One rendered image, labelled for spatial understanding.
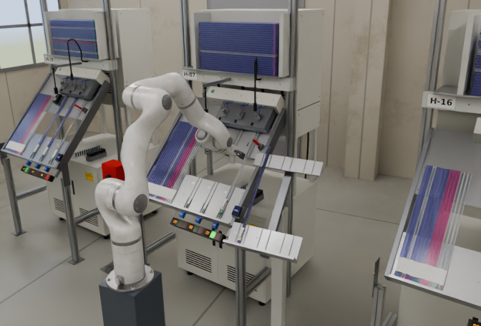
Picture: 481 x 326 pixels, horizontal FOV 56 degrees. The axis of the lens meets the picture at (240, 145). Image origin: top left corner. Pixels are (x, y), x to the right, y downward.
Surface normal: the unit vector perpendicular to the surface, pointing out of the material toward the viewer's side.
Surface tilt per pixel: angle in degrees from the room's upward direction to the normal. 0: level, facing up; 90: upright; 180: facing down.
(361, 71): 90
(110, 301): 90
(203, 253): 90
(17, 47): 90
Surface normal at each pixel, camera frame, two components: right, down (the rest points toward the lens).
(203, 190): -0.39, -0.51
